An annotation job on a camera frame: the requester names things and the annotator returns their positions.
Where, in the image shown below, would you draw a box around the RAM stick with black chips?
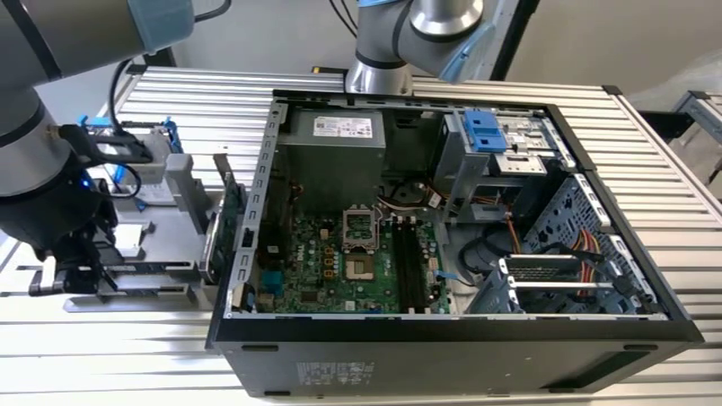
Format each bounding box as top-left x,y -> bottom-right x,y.
112,287 -> 187,297
119,262 -> 196,272

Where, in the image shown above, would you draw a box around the silver CPU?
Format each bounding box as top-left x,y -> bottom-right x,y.
113,226 -> 143,250

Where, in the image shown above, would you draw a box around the hard disk in blue carrier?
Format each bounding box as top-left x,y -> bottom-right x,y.
76,114 -> 180,208

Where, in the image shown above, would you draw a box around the grey parts rack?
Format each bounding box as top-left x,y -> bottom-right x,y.
61,154 -> 250,314

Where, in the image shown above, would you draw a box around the green graphics card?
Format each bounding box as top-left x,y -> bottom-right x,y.
203,152 -> 247,283

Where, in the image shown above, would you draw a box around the green motherboard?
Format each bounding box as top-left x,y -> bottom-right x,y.
252,211 -> 456,316

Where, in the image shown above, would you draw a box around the grey power supply unit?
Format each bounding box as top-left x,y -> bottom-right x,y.
279,107 -> 388,212

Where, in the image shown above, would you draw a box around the CPU socket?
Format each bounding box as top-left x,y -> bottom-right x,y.
342,252 -> 378,283

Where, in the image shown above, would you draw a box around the black and silver PC case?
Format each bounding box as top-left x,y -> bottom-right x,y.
203,87 -> 706,398

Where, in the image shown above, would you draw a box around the blue plastic drive latch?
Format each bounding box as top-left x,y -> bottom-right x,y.
463,108 -> 504,154

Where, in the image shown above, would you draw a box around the perforated metal disk bay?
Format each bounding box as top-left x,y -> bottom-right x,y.
466,252 -> 622,316

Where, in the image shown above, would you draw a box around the grey metal side table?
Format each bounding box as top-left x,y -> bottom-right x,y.
670,89 -> 722,189

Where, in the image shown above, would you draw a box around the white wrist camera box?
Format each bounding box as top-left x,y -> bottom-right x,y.
59,122 -> 171,200

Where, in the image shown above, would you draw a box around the black camera cable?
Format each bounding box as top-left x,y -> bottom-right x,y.
191,0 -> 234,22
108,57 -> 136,139

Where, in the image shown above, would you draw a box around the black metal stand post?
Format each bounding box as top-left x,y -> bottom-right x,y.
143,44 -> 177,69
499,0 -> 542,81

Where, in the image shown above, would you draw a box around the metal socket cover frame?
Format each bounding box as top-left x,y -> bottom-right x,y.
340,204 -> 378,255

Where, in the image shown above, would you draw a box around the thin wire locking lever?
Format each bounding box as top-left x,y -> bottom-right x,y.
370,209 -> 390,253

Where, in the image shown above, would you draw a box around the yellow black power wires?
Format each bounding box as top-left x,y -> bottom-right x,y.
375,181 -> 447,213

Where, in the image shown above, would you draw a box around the black data cable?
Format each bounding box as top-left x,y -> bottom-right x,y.
456,230 -> 605,285

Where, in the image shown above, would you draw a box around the orange yellow wire bundle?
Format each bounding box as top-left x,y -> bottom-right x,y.
568,228 -> 609,305

